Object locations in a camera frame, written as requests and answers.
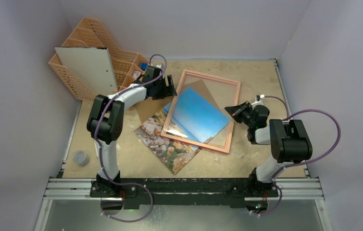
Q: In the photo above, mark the white binder in organizer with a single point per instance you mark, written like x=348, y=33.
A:
x=92, y=65

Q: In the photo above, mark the pink picture frame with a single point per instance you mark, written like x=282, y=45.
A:
x=225, y=92

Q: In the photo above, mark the white red small box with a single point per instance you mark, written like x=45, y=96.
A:
x=136, y=75

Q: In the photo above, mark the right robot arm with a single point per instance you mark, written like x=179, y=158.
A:
x=289, y=143

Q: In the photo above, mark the landscape photo print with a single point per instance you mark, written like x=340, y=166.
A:
x=194, y=118

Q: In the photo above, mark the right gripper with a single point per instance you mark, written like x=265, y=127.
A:
x=243, y=111

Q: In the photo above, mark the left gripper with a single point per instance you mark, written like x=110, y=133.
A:
x=168, y=91

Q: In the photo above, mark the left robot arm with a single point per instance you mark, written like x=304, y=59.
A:
x=106, y=119

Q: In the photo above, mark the orange plastic file organizer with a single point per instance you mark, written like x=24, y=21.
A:
x=90, y=32

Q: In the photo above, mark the brown cardboard backing board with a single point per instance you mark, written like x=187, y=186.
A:
x=149, y=107

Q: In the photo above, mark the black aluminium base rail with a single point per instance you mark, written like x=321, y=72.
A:
x=232, y=192

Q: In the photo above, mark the blue item in organizer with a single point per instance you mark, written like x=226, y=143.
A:
x=143, y=66

